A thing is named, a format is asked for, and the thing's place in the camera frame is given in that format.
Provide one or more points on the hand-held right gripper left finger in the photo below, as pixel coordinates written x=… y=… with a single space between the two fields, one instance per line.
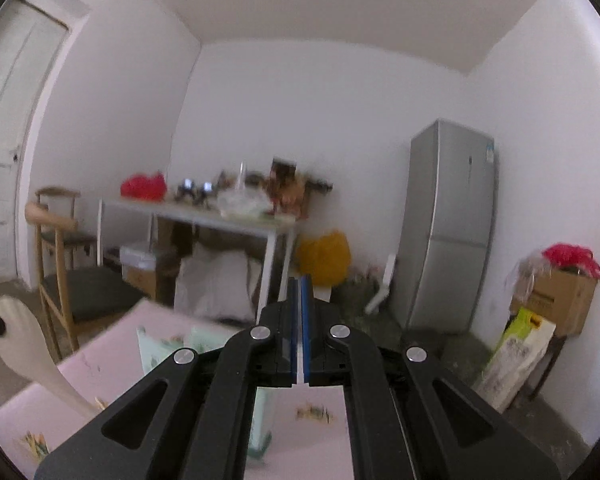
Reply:
x=293 y=325

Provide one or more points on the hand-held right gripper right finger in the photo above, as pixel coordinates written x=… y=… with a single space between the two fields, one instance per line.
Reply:
x=307 y=325

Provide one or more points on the teal star-hole utensil holder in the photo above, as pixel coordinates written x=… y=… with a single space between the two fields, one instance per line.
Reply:
x=155 y=352

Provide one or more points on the yellow plastic bag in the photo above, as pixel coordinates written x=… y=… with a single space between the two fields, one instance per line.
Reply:
x=325 y=257

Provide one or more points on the white pillow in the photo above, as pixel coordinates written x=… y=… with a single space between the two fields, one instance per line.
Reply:
x=215 y=285

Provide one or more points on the white plastic pipe piece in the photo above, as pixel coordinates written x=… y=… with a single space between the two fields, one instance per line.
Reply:
x=386 y=280

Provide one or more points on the wooden chair with dark seat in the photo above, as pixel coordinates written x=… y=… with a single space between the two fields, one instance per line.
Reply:
x=60 y=192
x=90 y=292

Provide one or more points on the pink printed tablecloth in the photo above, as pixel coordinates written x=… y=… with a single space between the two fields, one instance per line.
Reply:
x=310 y=445

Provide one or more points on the clear plastic bag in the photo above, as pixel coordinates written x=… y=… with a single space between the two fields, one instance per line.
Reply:
x=242 y=200

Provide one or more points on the brown printed packet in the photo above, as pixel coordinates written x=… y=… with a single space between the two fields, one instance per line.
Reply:
x=287 y=185

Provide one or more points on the white metal-leg table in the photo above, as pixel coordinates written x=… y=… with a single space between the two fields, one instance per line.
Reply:
x=205 y=215

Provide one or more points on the small cardboard box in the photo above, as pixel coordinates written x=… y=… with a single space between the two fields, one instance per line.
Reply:
x=141 y=282

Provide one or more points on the white storage box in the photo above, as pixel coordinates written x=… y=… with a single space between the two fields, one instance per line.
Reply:
x=139 y=256

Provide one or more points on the silver refrigerator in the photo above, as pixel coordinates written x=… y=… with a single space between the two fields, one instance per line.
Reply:
x=445 y=230

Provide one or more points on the red plastic bag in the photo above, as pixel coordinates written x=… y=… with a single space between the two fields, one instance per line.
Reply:
x=142 y=186

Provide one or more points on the yellow and white sack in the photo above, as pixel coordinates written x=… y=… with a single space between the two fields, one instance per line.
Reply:
x=515 y=360

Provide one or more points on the white door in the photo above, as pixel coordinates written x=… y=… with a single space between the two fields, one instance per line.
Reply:
x=10 y=110

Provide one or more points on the large cardboard box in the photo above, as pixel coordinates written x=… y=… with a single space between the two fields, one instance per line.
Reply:
x=562 y=300

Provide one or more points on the red mesh bag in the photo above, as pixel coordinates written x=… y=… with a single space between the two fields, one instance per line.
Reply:
x=572 y=257

